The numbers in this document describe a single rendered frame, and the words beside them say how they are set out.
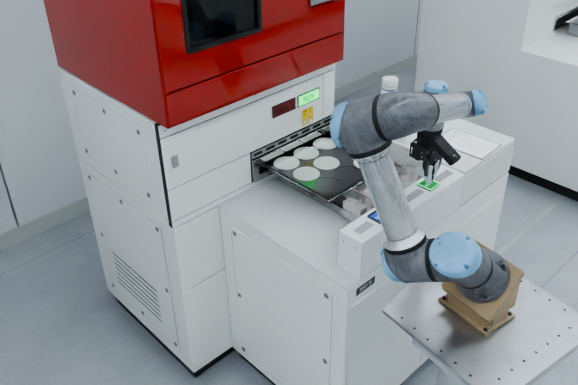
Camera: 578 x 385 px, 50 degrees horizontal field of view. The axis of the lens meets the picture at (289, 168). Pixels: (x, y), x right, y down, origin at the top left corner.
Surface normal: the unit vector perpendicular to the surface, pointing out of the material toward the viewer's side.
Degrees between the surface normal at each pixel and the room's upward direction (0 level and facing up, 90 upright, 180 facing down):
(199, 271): 90
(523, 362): 0
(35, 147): 90
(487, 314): 44
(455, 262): 40
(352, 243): 90
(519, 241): 0
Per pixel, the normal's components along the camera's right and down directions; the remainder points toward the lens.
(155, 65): -0.72, 0.37
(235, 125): 0.69, 0.36
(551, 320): -0.02, -0.85
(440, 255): -0.47, -0.41
